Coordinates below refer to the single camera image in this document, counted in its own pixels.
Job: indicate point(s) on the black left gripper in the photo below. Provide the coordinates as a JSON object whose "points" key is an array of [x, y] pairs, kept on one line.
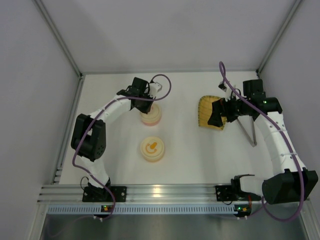
{"points": [[144, 105]]}

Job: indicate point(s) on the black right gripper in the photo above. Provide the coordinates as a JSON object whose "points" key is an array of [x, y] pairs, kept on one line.
{"points": [[223, 111]]}

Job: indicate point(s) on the cream lid with pink knob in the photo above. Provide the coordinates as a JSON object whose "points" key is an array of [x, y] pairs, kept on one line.
{"points": [[155, 109]]}

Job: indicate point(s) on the metal tongs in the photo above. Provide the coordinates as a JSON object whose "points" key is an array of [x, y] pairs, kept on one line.
{"points": [[249, 135]]}

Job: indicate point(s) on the cream lid with orange knob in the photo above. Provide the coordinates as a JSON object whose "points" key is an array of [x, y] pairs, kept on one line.
{"points": [[152, 140]]}

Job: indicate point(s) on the pink lunch box bowl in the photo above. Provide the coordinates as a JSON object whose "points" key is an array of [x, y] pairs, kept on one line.
{"points": [[150, 119]]}

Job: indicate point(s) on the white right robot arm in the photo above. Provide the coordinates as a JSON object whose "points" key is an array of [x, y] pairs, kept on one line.
{"points": [[291, 180]]}

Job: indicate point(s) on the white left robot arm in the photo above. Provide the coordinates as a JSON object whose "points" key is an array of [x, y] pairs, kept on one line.
{"points": [[89, 138]]}

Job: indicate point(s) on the orange lunch box bowl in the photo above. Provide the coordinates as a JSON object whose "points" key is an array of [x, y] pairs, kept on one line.
{"points": [[152, 153]]}

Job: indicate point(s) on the woven bamboo tray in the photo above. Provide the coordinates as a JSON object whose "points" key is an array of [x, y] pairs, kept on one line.
{"points": [[204, 112]]}

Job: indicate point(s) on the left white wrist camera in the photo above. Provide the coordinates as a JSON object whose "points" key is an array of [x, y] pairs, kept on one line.
{"points": [[155, 88]]}

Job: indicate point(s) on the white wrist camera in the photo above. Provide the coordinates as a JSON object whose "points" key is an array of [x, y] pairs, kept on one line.
{"points": [[227, 90], [155, 88]]}

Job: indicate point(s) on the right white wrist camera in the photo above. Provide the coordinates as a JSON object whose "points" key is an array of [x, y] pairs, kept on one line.
{"points": [[227, 90]]}

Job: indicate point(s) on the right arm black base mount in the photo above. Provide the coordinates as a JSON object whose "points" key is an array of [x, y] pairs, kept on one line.
{"points": [[229, 193]]}

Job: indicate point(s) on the aluminium front rail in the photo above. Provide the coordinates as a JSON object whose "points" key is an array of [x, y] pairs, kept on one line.
{"points": [[136, 194]]}

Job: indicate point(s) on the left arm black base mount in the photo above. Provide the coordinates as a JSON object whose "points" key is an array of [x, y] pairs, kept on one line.
{"points": [[117, 193]]}

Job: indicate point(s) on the left aluminium frame post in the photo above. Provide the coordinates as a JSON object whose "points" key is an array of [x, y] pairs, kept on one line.
{"points": [[41, 8]]}

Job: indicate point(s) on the aluminium frame post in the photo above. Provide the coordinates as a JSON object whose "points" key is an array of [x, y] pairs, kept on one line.
{"points": [[41, 8], [288, 18]]}

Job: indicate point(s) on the slotted grey cable duct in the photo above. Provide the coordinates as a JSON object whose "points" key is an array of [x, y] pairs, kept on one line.
{"points": [[148, 209]]}

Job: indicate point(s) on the right aluminium frame post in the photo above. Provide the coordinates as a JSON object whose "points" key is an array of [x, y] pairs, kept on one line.
{"points": [[288, 18]]}

